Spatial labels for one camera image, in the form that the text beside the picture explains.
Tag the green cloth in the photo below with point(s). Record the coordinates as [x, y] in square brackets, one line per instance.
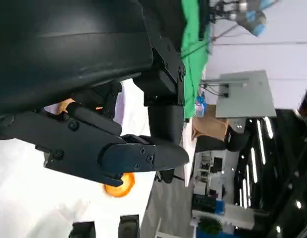
[193, 69]

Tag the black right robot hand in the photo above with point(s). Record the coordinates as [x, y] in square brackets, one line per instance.
[130, 226]

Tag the lilac plate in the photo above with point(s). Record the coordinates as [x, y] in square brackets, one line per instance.
[118, 106]

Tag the white ceiling light strip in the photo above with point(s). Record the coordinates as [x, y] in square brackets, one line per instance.
[254, 164]
[261, 141]

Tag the orange and white bread roll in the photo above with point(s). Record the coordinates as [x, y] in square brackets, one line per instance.
[64, 106]
[121, 187]

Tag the grey desk panel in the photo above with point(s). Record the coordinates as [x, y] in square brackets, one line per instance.
[245, 94]

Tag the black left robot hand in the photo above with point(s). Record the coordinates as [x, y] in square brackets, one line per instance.
[69, 49]

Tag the green potted plant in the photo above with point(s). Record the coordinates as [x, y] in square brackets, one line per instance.
[210, 225]

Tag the person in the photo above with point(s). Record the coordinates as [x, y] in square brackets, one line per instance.
[210, 126]

